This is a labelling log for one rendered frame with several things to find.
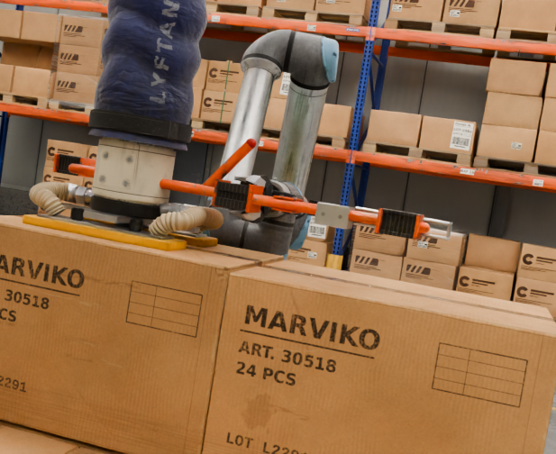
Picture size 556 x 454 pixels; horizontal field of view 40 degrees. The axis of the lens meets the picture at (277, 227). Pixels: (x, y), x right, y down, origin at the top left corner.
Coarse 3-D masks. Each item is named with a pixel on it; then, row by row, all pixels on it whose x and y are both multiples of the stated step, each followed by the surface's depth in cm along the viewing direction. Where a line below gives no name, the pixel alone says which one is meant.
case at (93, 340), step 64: (0, 256) 157; (64, 256) 153; (128, 256) 149; (192, 256) 152; (256, 256) 171; (0, 320) 157; (64, 320) 153; (128, 320) 149; (192, 320) 145; (0, 384) 157; (64, 384) 153; (128, 384) 149; (192, 384) 146; (128, 448) 149; (192, 448) 146
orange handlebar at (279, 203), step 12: (72, 168) 172; (84, 168) 171; (168, 180) 166; (192, 192) 164; (204, 192) 163; (264, 204) 160; (276, 204) 159; (288, 204) 158; (300, 204) 157; (312, 204) 157; (360, 216) 154; (372, 216) 153; (420, 228) 151
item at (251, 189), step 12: (216, 180) 161; (228, 180) 167; (216, 192) 161; (228, 192) 160; (240, 192) 159; (252, 192) 160; (216, 204) 160; (228, 204) 160; (240, 204) 159; (252, 204) 161
